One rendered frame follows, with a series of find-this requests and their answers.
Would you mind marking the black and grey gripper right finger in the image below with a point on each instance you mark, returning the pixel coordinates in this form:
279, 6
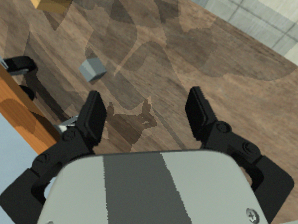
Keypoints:
270, 183

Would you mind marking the small grey cube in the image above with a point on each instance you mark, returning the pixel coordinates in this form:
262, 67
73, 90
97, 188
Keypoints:
92, 69

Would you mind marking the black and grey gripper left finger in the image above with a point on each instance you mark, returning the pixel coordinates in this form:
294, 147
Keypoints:
24, 198

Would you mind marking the tan cardboard box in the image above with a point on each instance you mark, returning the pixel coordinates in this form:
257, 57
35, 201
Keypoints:
56, 6

